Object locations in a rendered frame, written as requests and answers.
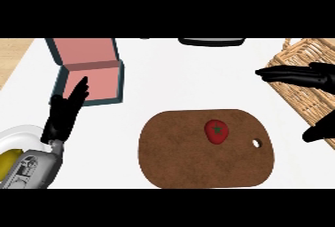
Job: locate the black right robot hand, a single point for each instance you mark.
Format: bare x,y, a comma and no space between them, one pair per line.
301,75

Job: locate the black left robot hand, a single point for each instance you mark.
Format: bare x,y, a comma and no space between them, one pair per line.
63,116

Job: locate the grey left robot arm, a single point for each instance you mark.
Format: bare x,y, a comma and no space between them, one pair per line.
32,168

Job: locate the wicker basket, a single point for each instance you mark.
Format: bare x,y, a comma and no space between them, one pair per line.
305,88

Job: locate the red tomato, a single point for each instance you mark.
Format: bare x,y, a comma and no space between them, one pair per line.
215,131

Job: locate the brown wooden cutting board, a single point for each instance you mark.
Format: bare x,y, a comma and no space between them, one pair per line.
205,149

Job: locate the white plate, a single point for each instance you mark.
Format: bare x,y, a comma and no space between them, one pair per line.
19,137

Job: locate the pink box with teal rim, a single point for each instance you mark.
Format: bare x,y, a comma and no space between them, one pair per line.
88,69

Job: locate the yellow fruit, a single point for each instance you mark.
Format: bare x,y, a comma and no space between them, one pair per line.
8,162

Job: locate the black appliance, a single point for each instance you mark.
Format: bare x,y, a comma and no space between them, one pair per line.
211,41

